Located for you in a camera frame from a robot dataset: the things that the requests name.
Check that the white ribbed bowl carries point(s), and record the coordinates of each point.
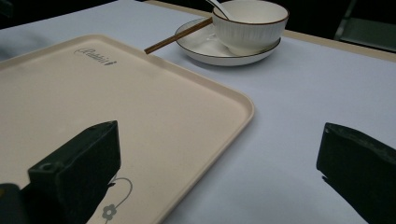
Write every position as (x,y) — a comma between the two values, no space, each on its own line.
(250,26)

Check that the beige plastic tray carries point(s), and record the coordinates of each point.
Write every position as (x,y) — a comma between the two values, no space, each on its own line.
(124,102)

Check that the grey metal stand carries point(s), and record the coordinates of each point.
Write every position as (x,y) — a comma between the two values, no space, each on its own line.
(364,31)

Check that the white ceramic spoon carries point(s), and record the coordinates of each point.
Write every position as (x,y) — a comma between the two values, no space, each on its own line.
(219,8)

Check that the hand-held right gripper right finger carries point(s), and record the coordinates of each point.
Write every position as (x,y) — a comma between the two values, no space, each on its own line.
(361,165)

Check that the white plate with dark rim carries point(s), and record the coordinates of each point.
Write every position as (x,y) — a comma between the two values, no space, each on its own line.
(205,46)

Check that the brown wooden chopsticks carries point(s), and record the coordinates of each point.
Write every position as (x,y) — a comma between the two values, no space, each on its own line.
(177,36)

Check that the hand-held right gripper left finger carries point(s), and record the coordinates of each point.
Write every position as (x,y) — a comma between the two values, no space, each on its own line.
(77,168)

